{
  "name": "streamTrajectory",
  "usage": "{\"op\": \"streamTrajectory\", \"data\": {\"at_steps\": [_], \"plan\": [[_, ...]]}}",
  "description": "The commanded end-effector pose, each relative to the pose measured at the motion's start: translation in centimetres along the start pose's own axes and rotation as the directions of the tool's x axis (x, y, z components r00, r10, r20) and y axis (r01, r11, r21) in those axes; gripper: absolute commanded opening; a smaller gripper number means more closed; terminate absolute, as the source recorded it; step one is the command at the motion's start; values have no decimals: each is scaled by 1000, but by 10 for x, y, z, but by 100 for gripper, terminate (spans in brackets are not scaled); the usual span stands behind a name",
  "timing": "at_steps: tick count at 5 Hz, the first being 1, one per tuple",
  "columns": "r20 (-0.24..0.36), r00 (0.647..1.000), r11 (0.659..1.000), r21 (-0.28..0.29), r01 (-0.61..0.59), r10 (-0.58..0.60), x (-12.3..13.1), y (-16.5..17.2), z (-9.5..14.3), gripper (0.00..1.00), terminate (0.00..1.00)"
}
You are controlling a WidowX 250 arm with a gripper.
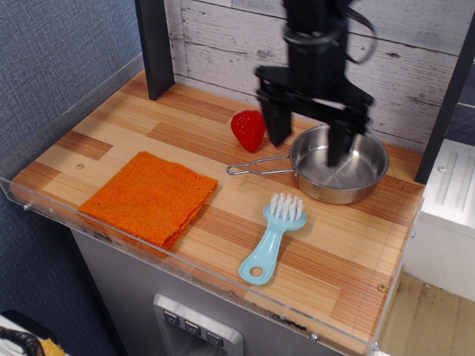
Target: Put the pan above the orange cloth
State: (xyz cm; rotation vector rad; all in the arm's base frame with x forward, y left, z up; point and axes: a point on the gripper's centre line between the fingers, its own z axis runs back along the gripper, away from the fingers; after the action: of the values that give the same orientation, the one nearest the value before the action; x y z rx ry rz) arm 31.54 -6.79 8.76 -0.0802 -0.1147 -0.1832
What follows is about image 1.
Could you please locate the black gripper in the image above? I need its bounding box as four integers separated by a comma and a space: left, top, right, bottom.
255, 39, 373, 167

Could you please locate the black braided cable bottom left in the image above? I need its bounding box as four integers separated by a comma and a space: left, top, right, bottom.
0, 328, 48, 356

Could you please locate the silver dispenser button panel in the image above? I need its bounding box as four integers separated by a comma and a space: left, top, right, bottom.
153, 293, 244, 355

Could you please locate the yellow object bottom left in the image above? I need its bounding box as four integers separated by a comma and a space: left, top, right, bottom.
39, 339, 68, 356

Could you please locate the clear acrylic guard rail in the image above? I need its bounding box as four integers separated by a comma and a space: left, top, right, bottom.
1, 46, 422, 355

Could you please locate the stainless steel pot with handle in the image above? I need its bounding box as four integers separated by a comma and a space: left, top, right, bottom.
226, 125, 390, 205

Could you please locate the red plastic strawberry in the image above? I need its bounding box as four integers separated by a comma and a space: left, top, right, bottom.
231, 111, 266, 153

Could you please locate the dark grey post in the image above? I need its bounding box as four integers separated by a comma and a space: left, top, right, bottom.
134, 0, 175, 100
415, 16, 474, 185

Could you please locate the white toy sink unit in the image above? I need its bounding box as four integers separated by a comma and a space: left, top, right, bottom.
402, 139, 474, 300

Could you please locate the orange folded cloth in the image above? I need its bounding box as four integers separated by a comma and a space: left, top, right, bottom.
79, 151, 218, 251

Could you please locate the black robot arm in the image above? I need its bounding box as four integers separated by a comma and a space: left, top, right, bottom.
255, 1, 375, 167

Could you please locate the dark grey left post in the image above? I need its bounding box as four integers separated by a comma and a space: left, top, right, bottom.
134, 0, 175, 100

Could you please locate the grey toy fridge cabinet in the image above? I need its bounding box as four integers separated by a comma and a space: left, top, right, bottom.
73, 231, 337, 355

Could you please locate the dark grey right post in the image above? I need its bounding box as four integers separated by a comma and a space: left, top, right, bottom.
415, 16, 474, 185

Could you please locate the light blue dish brush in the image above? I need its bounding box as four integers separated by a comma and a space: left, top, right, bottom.
239, 193, 307, 286

